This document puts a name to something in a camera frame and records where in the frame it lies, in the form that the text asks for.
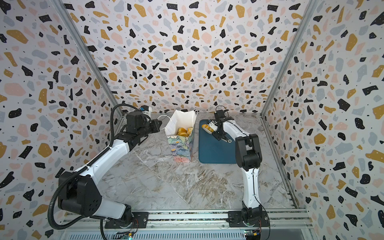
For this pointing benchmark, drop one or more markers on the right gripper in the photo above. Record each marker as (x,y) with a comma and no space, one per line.
(217,125)

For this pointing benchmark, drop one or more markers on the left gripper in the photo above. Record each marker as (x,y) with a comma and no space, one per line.
(153,122)

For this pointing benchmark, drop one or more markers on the cream tongs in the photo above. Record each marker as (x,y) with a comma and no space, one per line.
(219,134)

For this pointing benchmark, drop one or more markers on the twisted bread stick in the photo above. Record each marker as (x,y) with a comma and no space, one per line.
(207,129)

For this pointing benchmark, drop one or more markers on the floral paper bag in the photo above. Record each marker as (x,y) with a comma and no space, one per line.
(181,147)

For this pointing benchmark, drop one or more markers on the small yellow bread roll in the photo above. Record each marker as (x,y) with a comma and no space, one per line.
(182,132)

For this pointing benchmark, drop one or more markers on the round bun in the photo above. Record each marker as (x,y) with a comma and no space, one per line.
(190,130)

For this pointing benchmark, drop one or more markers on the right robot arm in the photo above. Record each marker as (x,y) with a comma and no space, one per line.
(248,157)

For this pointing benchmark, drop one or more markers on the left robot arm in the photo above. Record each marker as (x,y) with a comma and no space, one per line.
(79,191)

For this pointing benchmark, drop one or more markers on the teal tray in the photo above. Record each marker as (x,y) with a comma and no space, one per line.
(212,151)

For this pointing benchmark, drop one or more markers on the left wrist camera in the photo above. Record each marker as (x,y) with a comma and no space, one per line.
(146,110)

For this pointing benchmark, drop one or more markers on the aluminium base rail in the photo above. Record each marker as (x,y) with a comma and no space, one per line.
(276,224)

